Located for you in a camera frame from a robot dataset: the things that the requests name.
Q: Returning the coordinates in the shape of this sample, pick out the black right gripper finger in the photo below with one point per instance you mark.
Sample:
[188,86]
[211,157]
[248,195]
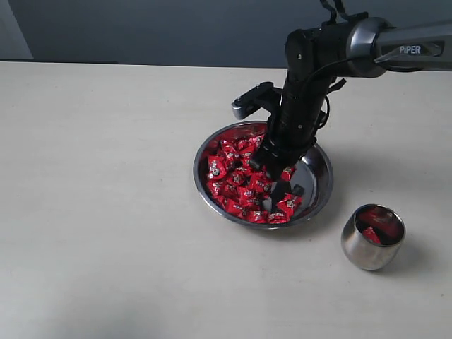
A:
[276,170]
[261,159]

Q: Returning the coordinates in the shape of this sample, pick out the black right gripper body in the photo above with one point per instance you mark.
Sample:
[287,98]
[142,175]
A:
[286,143]

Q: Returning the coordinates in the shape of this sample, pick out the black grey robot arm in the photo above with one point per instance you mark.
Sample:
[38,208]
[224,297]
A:
[318,60]

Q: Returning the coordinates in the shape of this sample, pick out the round steel plate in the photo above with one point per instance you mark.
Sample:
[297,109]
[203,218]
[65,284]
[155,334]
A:
[314,173]

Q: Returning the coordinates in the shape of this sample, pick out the stainless steel cup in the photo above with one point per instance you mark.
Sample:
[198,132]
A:
[364,254]

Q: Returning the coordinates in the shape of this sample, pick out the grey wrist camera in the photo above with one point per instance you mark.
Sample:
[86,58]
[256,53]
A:
[263,96]

